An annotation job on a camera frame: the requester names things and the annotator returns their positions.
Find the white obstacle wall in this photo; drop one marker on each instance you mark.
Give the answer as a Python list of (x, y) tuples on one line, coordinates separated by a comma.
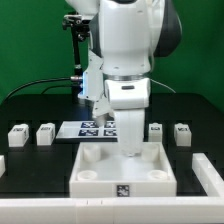
[(174, 210), (209, 178), (2, 165)]

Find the white obstacle wall right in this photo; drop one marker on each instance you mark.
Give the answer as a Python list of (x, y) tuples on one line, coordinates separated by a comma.
[(209, 178)]

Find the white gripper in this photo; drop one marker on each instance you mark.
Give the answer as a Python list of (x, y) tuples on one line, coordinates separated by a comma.
[(129, 126)]

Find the white square tabletop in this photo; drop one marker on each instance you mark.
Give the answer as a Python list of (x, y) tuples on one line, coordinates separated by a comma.
[(101, 170)]

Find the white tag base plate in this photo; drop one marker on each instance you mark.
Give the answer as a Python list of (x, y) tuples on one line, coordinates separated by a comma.
[(86, 130)]

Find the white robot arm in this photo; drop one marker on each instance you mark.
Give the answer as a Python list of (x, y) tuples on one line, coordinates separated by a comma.
[(124, 38)]

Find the white obstacle wall front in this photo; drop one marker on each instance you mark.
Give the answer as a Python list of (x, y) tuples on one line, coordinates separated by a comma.
[(174, 210)]

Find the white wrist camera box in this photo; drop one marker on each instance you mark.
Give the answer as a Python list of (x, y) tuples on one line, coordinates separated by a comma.
[(127, 95)]

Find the white obstacle wall left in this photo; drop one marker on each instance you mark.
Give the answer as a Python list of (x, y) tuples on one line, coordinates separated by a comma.
[(2, 165)]

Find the black camera on stand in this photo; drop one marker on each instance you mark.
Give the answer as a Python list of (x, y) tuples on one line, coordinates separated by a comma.
[(78, 40)]

